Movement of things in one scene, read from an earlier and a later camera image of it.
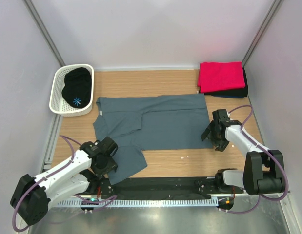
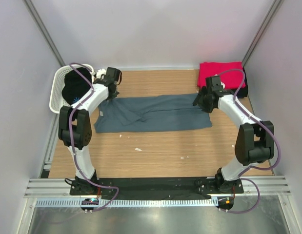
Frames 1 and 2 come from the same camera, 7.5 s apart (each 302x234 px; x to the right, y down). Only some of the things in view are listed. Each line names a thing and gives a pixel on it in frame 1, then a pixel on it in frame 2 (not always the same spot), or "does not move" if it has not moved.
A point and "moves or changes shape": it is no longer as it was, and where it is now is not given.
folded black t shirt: (240, 91) does not move
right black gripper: (221, 145) -> (199, 100)
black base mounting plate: (138, 187) does not move
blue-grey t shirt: (131, 123) moves or changes shape
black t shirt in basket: (77, 90) does not move
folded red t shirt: (213, 76) does not move
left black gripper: (111, 165) -> (112, 96)
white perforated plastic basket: (57, 104) does not move
